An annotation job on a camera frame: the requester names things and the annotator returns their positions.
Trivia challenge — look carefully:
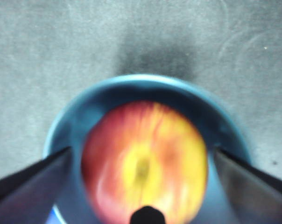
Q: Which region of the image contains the red yellow apple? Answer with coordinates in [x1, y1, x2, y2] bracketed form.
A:
[81, 100, 208, 224]

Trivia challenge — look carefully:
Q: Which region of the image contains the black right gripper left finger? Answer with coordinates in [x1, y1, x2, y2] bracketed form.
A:
[0, 146, 73, 224]

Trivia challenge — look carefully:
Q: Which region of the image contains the blue bowl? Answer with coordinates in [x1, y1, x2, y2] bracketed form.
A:
[42, 74, 251, 224]

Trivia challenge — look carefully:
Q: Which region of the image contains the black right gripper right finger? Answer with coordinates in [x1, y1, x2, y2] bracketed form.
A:
[213, 147, 282, 224]

